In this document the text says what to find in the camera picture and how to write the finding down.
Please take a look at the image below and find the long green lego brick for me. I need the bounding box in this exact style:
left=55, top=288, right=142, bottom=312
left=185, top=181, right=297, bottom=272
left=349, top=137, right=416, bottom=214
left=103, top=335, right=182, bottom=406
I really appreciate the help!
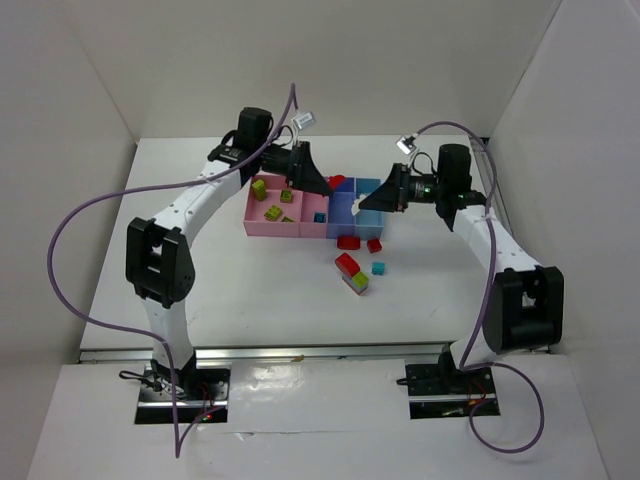
left=264, top=205, right=283, bottom=222

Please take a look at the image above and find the grey white lego piece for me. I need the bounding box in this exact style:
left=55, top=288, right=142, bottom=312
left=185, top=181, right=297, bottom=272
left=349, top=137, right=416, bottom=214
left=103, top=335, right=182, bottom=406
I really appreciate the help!
left=350, top=199, right=361, bottom=216

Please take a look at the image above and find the large pink container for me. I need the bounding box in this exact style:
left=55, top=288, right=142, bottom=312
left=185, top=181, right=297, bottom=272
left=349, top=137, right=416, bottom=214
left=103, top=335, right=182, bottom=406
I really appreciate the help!
left=243, top=174, right=302, bottom=238

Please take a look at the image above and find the green red cyan lego stack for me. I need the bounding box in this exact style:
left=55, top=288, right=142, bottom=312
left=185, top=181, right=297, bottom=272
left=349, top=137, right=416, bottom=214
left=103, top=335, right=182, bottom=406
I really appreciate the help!
left=327, top=174, right=346, bottom=190

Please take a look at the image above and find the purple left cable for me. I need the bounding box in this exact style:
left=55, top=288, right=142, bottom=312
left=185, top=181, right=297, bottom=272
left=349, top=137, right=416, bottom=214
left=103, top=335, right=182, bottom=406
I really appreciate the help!
left=47, top=83, right=301, bottom=459

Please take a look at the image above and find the small cyan lego brick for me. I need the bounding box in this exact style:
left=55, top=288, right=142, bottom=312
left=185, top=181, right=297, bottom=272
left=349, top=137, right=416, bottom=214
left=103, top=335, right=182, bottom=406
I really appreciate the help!
left=371, top=262, right=386, bottom=276

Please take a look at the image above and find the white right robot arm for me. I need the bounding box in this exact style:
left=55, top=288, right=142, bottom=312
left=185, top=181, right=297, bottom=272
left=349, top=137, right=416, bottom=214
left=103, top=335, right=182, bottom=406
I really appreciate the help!
left=352, top=144, right=564, bottom=394

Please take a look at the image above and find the aluminium front rail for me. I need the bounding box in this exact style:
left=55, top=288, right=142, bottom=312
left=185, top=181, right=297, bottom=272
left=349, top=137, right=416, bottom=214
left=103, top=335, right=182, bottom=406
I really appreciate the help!
left=78, top=343, right=445, bottom=364

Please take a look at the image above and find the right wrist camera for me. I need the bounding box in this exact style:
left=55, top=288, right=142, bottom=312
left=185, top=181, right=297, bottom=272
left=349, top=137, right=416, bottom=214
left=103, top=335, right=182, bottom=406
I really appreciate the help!
left=396, top=134, right=417, bottom=155

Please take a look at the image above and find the wide red lego brick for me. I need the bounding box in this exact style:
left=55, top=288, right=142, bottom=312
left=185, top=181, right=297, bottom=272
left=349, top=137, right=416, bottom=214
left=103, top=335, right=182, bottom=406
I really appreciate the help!
left=336, top=235, right=361, bottom=251

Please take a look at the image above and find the multicolour lego stack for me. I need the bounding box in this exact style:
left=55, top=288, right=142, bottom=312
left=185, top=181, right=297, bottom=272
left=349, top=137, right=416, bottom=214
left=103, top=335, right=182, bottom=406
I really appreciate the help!
left=334, top=253, right=369, bottom=295

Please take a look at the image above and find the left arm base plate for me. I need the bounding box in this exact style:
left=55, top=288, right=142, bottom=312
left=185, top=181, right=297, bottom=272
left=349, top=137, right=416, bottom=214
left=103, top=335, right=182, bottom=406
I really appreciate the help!
left=119, top=366, right=231, bottom=425

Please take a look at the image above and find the green lego brick from stack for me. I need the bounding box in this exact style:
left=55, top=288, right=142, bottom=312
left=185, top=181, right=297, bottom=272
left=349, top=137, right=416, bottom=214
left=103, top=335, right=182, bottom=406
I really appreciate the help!
left=280, top=189, right=293, bottom=204

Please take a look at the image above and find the narrow pink container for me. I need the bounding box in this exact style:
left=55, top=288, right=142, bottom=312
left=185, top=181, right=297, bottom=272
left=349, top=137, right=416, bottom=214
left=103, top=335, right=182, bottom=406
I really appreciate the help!
left=299, top=192, right=330, bottom=239

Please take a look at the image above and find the yellow-green lego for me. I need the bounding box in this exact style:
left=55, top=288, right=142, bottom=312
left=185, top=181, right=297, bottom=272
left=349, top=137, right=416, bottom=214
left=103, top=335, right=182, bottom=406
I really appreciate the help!
left=251, top=179, right=268, bottom=202

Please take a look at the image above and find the small red lego brick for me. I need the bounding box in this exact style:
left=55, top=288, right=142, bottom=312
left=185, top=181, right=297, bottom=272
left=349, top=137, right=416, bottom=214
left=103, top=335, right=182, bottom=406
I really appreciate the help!
left=367, top=238, right=383, bottom=254

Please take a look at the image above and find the dark blue container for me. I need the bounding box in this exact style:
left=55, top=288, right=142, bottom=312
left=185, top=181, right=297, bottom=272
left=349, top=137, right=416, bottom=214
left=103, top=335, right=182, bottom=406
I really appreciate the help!
left=327, top=177, right=356, bottom=239

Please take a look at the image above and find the light blue container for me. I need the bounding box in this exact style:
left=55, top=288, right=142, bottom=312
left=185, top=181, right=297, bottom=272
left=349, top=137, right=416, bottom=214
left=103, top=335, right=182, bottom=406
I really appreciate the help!
left=354, top=178, right=384, bottom=240

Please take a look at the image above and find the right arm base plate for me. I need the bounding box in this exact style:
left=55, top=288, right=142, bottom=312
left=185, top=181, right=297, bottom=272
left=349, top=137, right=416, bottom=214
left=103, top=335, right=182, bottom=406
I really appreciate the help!
left=396, top=364, right=500, bottom=420

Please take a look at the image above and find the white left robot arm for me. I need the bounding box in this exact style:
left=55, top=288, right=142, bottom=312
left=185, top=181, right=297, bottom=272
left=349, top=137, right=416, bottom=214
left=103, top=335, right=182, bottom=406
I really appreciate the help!
left=125, top=107, right=333, bottom=393

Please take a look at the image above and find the aluminium side rail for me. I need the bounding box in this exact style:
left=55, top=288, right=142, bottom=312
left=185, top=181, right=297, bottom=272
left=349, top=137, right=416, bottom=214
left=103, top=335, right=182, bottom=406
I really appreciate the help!
left=469, top=135, right=532, bottom=296

